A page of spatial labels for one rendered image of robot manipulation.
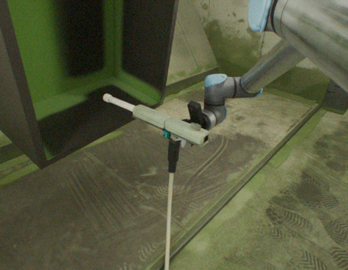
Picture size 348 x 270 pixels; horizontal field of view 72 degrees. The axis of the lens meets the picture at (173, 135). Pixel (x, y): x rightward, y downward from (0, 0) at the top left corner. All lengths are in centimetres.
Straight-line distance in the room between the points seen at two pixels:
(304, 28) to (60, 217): 117
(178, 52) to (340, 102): 150
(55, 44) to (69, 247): 82
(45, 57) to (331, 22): 97
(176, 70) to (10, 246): 184
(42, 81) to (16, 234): 66
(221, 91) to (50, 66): 70
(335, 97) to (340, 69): 214
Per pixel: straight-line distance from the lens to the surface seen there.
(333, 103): 250
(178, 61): 245
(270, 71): 84
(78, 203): 131
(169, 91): 229
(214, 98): 102
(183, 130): 78
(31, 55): 109
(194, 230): 113
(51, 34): 110
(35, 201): 141
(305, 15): 41
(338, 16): 37
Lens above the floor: 95
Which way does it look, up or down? 32 degrees down
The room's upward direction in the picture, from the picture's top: straight up
